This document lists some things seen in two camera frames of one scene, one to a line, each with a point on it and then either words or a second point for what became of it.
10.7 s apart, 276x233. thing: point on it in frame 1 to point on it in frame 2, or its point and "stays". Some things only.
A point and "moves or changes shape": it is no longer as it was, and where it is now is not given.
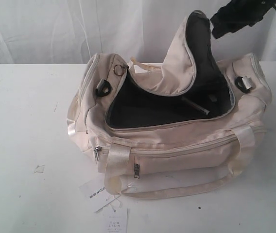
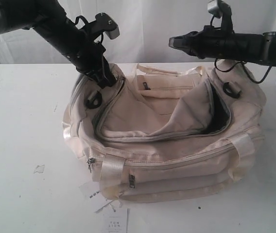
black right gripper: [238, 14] to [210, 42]
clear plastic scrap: [40, 169] stays
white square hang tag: [114, 220] stays
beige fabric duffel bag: [184, 125] moves or changes shape
